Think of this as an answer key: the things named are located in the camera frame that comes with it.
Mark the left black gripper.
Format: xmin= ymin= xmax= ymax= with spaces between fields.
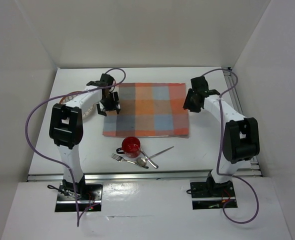
xmin=95 ymin=91 xmax=120 ymax=117

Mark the plaid orange blue cloth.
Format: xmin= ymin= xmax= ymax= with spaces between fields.
xmin=102 ymin=82 xmax=190 ymax=138

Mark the red enamel mug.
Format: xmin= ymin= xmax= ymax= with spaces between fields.
xmin=116 ymin=136 xmax=141 ymax=159

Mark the floral patterned ceramic plate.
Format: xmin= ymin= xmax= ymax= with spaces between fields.
xmin=59 ymin=91 xmax=94 ymax=120

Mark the silver fork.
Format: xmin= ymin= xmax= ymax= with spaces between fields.
xmin=111 ymin=153 xmax=149 ymax=169

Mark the silver spoon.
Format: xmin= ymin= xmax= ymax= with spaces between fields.
xmin=136 ymin=146 xmax=174 ymax=166

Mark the silver table knife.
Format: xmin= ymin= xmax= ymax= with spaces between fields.
xmin=140 ymin=149 xmax=159 ymax=169

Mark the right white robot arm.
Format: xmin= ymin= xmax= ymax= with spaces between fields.
xmin=183 ymin=76 xmax=260 ymax=197

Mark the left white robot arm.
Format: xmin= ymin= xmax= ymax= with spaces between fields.
xmin=49 ymin=73 xmax=121 ymax=200

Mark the right aluminium rail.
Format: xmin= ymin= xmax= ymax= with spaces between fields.
xmin=222 ymin=68 xmax=260 ymax=168

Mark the aluminium rail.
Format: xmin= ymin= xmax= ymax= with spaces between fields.
xmin=26 ymin=169 xmax=263 ymax=182
xmin=222 ymin=68 xmax=260 ymax=168

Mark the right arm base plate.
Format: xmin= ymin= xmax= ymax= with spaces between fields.
xmin=186 ymin=177 xmax=238 ymax=210

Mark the front aluminium rail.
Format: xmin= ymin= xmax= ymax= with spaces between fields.
xmin=26 ymin=169 xmax=263 ymax=182

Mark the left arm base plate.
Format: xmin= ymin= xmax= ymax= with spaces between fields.
xmin=54 ymin=184 xmax=103 ymax=213

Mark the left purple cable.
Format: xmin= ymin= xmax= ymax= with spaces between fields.
xmin=24 ymin=67 xmax=127 ymax=228

